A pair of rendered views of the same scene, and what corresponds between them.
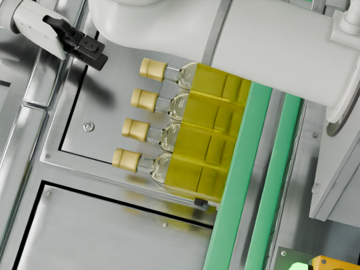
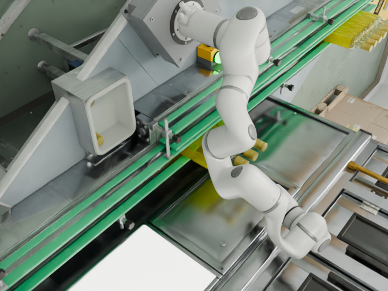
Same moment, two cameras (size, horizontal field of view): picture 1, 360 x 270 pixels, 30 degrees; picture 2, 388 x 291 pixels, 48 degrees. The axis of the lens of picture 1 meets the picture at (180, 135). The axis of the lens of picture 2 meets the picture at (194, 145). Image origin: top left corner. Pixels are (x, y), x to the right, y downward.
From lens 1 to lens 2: 150 cm
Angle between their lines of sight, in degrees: 62
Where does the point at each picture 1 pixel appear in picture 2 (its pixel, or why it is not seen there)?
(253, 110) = (203, 108)
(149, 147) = not seen: hidden behind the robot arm
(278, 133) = (198, 100)
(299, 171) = (198, 85)
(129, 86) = (242, 203)
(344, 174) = not seen: outside the picture
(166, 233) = not seen: hidden behind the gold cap
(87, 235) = (284, 164)
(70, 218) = (291, 172)
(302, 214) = (205, 76)
